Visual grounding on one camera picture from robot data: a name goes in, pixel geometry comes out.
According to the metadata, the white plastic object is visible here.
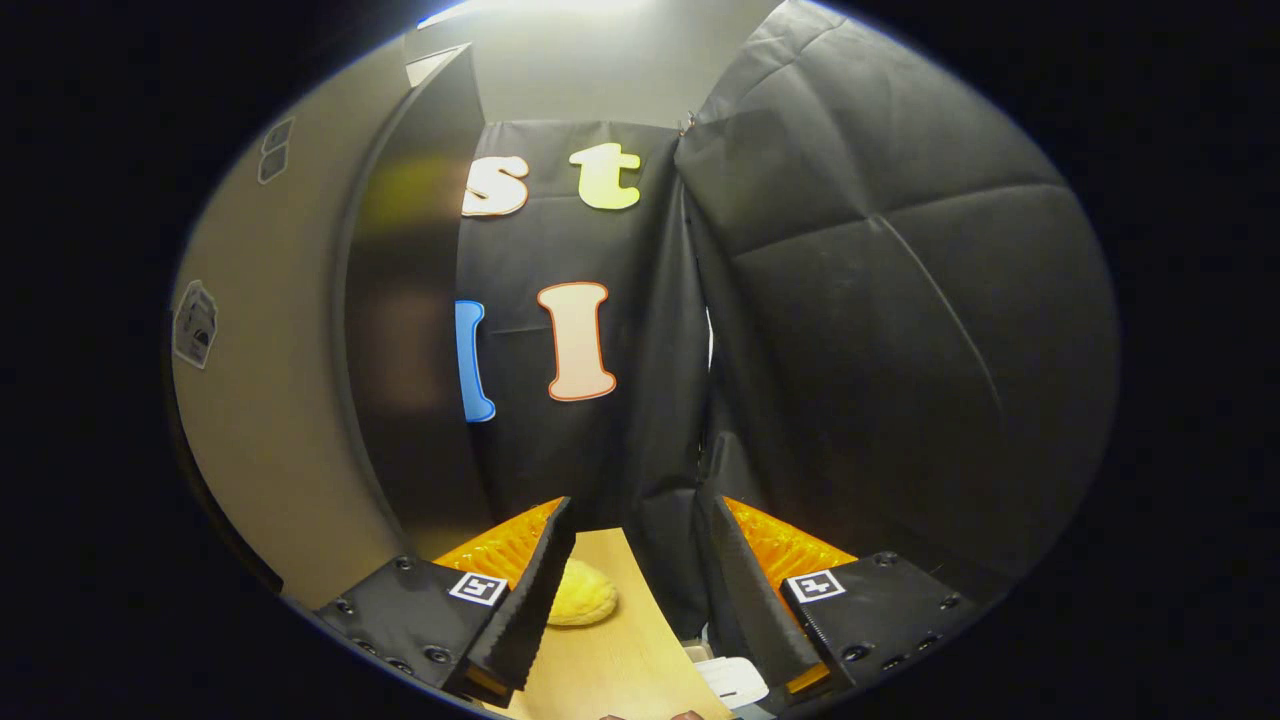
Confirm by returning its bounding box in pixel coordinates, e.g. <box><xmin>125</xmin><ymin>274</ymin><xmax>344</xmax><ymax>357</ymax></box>
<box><xmin>693</xmin><ymin>655</ymin><xmax>771</xmax><ymax>709</ymax></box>

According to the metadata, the ceiling light panel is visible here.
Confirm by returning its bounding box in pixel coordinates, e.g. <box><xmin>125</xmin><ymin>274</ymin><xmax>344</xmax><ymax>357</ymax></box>
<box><xmin>418</xmin><ymin>0</ymin><xmax>656</xmax><ymax>29</ymax></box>

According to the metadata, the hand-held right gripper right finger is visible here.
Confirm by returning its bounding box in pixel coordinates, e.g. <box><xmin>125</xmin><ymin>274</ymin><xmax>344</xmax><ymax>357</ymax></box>
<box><xmin>697</xmin><ymin>495</ymin><xmax>986</xmax><ymax>701</ymax></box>

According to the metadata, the black backdrop cloth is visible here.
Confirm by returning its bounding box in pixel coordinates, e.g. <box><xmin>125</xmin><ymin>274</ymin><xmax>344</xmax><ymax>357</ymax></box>
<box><xmin>455</xmin><ymin>0</ymin><xmax>1121</xmax><ymax>641</ymax></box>

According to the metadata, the grey double-door shoe cabinet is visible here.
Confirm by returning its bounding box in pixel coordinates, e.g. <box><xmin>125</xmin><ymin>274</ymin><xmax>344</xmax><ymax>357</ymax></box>
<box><xmin>335</xmin><ymin>42</ymin><xmax>496</xmax><ymax>561</ymax></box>

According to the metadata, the yellow sponge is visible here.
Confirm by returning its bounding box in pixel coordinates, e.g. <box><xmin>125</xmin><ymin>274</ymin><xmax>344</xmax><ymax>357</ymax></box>
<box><xmin>545</xmin><ymin>558</ymin><xmax>619</xmax><ymax>629</ymax></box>

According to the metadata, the grey shoe cabinet door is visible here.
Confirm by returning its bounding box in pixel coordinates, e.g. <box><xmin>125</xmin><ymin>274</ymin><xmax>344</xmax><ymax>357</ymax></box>
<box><xmin>170</xmin><ymin>60</ymin><xmax>416</xmax><ymax>611</ymax></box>

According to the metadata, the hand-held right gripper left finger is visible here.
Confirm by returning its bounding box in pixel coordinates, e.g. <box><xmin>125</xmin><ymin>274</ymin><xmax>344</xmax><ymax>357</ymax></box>
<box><xmin>315</xmin><ymin>497</ymin><xmax>578</xmax><ymax>709</ymax></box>

